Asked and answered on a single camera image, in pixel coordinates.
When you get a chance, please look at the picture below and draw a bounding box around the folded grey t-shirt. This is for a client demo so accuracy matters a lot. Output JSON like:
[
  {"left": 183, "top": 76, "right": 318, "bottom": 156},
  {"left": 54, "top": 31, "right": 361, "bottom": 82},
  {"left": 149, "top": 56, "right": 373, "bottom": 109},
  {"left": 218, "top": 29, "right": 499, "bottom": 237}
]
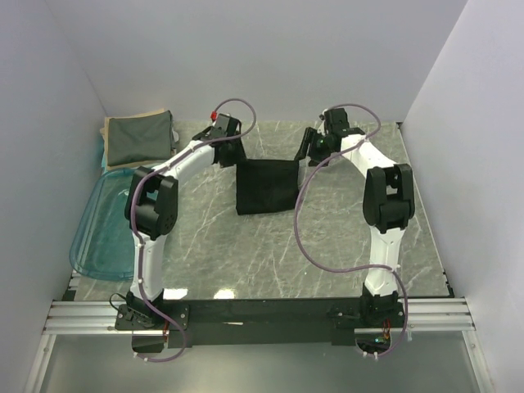
[{"left": 106, "top": 110, "right": 173, "bottom": 168}]

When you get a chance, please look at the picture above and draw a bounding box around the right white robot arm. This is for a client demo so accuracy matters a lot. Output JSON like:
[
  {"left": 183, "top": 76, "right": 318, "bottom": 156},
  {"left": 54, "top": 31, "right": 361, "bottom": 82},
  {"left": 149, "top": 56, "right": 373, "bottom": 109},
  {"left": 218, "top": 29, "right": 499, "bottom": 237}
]
[{"left": 294, "top": 104, "right": 415, "bottom": 327}]

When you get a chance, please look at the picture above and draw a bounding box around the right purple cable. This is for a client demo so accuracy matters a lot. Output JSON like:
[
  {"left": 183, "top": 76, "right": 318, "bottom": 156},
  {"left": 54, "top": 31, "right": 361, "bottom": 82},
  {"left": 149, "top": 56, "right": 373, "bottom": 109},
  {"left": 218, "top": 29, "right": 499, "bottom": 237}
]
[{"left": 293, "top": 102, "right": 410, "bottom": 359}]

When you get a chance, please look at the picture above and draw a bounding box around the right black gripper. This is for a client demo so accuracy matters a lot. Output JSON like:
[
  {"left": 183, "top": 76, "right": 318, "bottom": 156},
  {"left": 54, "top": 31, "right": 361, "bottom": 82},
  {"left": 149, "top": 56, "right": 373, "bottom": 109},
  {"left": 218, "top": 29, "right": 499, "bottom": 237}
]
[{"left": 294, "top": 127, "right": 335, "bottom": 168}]

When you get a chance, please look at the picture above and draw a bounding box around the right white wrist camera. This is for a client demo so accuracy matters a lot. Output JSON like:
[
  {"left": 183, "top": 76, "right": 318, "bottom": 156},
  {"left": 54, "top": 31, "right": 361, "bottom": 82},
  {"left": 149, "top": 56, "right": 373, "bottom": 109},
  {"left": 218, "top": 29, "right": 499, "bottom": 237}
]
[{"left": 319, "top": 108, "right": 330, "bottom": 121}]

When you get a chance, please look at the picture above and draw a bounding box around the black base beam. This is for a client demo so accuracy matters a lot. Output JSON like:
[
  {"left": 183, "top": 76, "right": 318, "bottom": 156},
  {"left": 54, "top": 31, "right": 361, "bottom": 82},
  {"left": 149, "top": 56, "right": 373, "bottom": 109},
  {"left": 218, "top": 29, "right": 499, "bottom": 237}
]
[{"left": 115, "top": 297, "right": 405, "bottom": 348}]

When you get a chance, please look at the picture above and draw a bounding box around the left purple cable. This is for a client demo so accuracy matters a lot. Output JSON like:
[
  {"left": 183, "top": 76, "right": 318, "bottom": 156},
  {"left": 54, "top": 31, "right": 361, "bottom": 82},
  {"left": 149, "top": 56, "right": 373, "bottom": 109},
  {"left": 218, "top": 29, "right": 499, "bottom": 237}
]
[{"left": 129, "top": 97, "right": 258, "bottom": 364}]

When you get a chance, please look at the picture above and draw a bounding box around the black t-shirt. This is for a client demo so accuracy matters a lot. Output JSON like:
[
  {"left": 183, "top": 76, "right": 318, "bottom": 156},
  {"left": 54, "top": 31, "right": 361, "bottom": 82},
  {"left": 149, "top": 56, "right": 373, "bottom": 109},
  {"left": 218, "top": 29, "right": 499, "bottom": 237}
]
[{"left": 236, "top": 160, "right": 300, "bottom": 215}]

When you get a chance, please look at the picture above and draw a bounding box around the teal plastic bin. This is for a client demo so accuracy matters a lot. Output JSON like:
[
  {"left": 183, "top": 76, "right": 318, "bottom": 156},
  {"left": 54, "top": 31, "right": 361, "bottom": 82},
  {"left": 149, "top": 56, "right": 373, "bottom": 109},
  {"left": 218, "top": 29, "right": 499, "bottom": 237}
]
[{"left": 69, "top": 168, "right": 134, "bottom": 282}]

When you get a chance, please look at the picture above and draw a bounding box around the purple cable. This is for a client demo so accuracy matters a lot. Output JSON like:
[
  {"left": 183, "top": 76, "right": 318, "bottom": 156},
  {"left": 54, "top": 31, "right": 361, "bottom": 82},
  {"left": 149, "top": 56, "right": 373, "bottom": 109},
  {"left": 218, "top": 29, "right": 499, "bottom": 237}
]
[
  {"left": 129, "top": 97, "right": 258, "bottom": 364},
  {"left": 293, "top": 102, "right": 410, "bottom": 359}
]

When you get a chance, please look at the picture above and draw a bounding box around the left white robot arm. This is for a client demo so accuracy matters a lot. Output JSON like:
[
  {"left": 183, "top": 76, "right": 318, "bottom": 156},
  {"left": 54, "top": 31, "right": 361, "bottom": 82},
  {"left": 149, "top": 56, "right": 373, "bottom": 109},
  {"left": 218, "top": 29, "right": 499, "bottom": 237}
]
[{"left": 124, "top": 112, "right": 246, "bottom": 329}]

